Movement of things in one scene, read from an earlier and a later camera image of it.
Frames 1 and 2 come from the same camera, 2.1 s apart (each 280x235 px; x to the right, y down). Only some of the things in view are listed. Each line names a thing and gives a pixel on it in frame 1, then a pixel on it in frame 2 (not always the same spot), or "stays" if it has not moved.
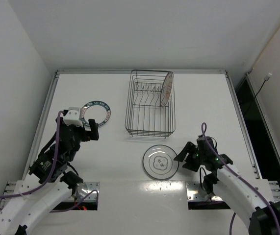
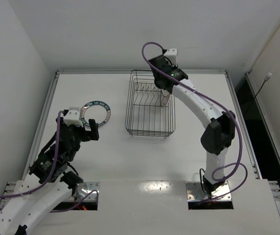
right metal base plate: [195, 193] stays
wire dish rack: [144, 116] stays
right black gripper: [191, 158] -> [161, 83]
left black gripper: [86, 133] stays
